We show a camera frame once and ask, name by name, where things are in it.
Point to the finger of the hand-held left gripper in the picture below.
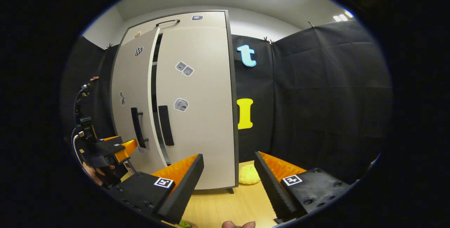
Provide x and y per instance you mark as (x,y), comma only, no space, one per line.
(110,138)
(109,149)

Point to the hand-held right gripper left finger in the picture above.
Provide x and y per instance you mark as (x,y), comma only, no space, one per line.
(184,192)

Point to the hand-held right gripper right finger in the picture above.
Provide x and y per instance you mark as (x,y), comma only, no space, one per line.
(272,189)

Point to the green label clear bottle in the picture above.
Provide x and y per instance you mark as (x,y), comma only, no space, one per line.
(184,225)

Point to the grey cabinet door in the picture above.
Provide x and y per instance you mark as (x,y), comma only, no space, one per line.
(204,133)
(135,80)

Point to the grey cabinet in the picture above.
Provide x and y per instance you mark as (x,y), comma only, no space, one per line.
(232,115)

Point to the yellow bumpy round toy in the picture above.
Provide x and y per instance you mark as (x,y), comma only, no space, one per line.
(249,175)

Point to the black backdrop cloth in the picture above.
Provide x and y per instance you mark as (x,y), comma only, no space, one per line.
(316,97)

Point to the small ceiling light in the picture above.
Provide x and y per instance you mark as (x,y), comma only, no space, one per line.
(342,16)

